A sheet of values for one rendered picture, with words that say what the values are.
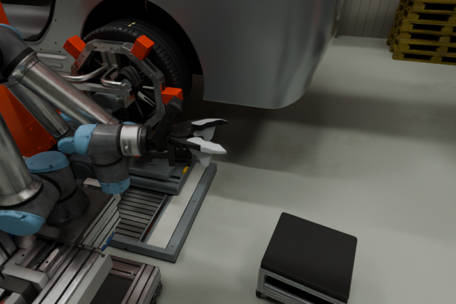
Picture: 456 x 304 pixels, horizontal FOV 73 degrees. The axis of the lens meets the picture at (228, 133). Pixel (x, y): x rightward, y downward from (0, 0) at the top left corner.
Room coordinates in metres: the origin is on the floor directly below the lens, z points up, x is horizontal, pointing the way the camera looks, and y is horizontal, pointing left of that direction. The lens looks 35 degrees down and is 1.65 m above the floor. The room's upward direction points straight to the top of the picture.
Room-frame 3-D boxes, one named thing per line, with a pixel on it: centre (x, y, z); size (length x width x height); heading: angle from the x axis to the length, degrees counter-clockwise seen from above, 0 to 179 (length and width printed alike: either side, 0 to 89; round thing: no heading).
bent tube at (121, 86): (1.42, 0.54, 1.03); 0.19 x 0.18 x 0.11; 165
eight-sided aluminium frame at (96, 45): (1.57, 0.61, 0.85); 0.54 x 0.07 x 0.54; 75
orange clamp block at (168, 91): (1.49, 0.30, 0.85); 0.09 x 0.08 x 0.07; 75
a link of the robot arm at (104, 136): (0.59, 0.30, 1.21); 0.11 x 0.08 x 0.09; 89
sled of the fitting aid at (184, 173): (1.72, 0.53, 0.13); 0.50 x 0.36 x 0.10; 75
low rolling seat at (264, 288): (0.90, -0.40, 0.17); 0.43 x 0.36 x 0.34; 65
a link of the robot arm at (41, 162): (0.72, 0.56, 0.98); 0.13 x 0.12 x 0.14; 0
